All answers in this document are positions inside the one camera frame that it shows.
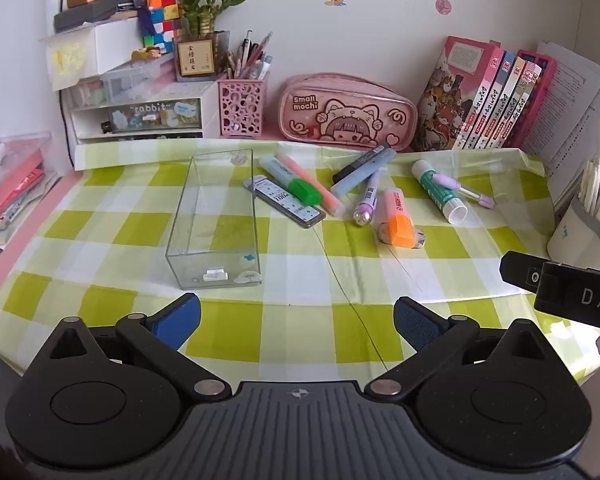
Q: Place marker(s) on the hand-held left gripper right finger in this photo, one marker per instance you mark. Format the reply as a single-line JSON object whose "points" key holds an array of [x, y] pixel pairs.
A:
{"points": [[415, 322]]}

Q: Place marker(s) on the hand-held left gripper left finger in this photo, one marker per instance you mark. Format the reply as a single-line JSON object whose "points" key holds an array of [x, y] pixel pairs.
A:
{"points": [[177, 317]]}

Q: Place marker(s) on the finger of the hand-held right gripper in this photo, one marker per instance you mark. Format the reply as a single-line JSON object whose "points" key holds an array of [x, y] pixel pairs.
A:
{"points": [[520, 267]]}

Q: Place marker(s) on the grey white eraser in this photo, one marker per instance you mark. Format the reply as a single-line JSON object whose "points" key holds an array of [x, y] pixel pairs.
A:
{"points": [[417, 239]]}

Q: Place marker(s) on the purple eraser pen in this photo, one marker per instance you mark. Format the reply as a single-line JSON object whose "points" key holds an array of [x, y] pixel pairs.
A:
{"points": [[467, 191]]}

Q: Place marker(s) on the clear plastic organizer box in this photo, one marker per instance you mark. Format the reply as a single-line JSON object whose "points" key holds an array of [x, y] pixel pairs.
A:
{"points": [[215, 220]]}

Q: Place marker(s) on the orange cap highlighter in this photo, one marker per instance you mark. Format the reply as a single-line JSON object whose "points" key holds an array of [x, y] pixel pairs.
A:
{"points": [[397, 215]]}

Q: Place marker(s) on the white green glue stick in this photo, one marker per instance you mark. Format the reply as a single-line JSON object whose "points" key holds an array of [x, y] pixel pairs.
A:
{"points": [[437, 190]]}

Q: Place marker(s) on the dark pencil lead case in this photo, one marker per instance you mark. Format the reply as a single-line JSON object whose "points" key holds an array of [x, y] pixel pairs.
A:
{"points": [[285, 202]]}

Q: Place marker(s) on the light blue marker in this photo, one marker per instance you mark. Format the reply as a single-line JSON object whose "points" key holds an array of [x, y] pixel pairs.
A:
{"points": [[360, 175]]}

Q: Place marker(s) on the black marker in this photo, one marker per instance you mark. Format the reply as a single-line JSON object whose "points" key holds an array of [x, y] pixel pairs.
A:
{"points": [[357, 164]]}

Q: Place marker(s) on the peach pink highlighter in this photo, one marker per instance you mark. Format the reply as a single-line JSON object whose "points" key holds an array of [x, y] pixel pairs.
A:
{"points": [[310, 180]]}

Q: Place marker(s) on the green cap highlighter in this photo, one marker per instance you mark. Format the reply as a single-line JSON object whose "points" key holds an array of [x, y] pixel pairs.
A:
{"points": [[295, 185]]}

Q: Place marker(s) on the white pen cup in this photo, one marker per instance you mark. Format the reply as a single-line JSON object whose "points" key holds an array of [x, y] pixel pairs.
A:
{"points": [[575, 240]]}

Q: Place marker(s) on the green checkered tablecloth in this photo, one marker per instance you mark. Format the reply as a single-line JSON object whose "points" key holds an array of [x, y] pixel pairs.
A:
{"points": [[130, 230]]}

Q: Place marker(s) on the bundle of white pens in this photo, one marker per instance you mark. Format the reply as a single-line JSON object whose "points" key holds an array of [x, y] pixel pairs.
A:
{"points": [[597, 185]]}

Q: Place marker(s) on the pink spine book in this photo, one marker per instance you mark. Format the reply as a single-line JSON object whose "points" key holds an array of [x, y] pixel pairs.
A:
{"points": [[482, 105], [525, 105]]}

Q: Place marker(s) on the cream spine book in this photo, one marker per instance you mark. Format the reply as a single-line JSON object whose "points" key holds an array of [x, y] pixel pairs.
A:
{"points": [[511, 105]]}

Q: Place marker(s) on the blue spine book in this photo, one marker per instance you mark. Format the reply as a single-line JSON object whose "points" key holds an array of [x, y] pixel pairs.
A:
{"points": [[497, 105]]}

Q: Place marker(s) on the pink illustrated book slipcase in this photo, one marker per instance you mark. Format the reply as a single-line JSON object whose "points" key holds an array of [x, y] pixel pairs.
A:
{"points": [[440, 105]]}

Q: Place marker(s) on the stack of red folders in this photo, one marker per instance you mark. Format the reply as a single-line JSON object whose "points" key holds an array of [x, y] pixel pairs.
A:
{"points": [[10, 190]]}

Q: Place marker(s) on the white drawer organizer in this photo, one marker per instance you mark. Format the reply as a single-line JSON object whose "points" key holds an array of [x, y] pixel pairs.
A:
{"points": [[90, 120]]}

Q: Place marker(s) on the pink cartoon pencil case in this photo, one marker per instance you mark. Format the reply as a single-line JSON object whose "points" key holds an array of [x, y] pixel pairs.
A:
{"points": [[345, 115]]}

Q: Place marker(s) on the pink perforated pen holder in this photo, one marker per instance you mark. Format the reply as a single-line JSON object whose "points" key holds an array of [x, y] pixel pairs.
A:
{"points": [[242, 107]]}

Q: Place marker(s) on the clear lidded storage box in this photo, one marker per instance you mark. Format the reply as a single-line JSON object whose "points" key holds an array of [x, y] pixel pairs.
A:
{"points": [[135, 80]]}

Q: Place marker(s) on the small clear storage box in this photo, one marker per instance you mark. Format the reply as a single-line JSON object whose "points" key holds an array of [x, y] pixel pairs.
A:
{"points": [[82, 94]]}

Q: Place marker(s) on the glass vase with label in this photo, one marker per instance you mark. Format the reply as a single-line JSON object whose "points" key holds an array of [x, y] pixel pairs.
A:
{"points": [[197, 57]]}

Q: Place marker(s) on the small brown figurine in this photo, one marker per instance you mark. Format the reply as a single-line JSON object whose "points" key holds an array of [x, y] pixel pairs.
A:
{"points": [[147, 54]]}

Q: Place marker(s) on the bunch of pens in holder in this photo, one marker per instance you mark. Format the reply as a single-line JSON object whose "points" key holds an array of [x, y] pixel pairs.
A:
{"points": [[252, 55]]}

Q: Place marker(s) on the white cardboard box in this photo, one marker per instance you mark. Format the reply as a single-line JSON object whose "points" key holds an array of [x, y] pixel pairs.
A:
{"points": [[80, 55]]}

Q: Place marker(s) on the colourful puzzle cube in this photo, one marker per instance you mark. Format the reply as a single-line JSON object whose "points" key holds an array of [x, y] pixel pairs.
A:
{"points": [[161, 22]]}

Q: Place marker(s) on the grey flat box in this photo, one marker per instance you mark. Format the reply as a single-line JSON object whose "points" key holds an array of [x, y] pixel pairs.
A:
{"points": [[95, 10]]}

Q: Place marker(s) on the lucky bamboo plant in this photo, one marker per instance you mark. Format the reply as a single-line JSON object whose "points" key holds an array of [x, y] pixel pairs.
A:
{"points": [[205, 0]]}

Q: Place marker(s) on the pink round wall sticker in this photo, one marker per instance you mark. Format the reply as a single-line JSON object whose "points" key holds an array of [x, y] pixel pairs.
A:
{"points": [[443, 5]]}

